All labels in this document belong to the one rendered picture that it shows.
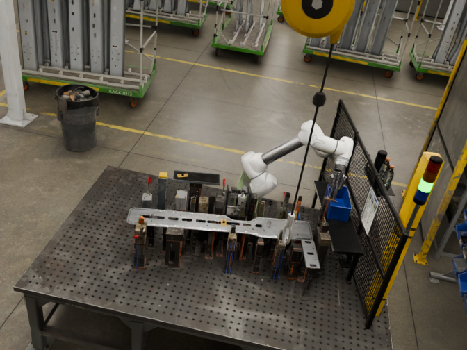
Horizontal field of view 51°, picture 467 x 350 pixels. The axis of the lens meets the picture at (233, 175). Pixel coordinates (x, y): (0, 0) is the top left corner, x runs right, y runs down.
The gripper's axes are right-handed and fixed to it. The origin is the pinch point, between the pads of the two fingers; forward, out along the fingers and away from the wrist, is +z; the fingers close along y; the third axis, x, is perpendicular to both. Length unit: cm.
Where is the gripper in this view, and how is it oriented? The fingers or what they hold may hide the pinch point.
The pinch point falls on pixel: (333, 194)
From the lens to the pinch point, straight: 342.6
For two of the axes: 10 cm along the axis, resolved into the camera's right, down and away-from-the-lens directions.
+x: 6.5, 3.1, 6.9
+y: 7.1, 0.8, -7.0
